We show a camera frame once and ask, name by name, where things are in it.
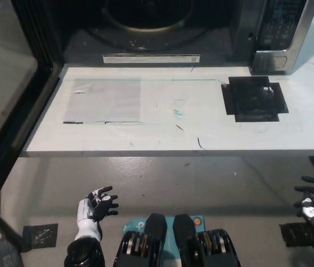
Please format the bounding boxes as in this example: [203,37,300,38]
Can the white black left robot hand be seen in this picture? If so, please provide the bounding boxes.
[75,185,119,241]

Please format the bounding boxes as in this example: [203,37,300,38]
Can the stainless steel microwave door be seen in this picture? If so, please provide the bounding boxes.
[0,0,65,228]

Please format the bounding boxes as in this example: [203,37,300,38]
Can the black ribbed robot torso block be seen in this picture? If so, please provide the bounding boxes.
[114,213,169,267]
[173,213,243,267]

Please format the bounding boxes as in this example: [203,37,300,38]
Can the white microwave label sticker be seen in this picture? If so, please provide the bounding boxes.
[102,53,202,66]

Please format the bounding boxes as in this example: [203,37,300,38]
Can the glass microwave turntable plate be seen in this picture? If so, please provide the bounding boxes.
[90,0,226,53]

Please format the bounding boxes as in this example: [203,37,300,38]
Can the stainless steel Farberware microwave body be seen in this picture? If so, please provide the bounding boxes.
[11,0,314,76]

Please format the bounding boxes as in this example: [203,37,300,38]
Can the black floor tape square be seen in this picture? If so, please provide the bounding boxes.
[23,222,60,249]
[279,221,314,249]

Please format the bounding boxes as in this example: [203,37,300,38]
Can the dark metal table leg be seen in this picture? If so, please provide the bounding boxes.
[0,207,24,253]

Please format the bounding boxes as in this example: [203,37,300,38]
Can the teal TP-Link box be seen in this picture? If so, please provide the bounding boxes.
[122,215,207,267]

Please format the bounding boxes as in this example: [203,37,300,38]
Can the clear plastic tape sheet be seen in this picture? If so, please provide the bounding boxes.
[63,78,143,125]

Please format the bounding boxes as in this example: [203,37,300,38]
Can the black table foot plate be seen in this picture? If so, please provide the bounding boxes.
[0,238,22,267]

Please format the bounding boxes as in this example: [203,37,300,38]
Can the black tape patch with hole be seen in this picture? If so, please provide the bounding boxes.
[220,76,290,123]

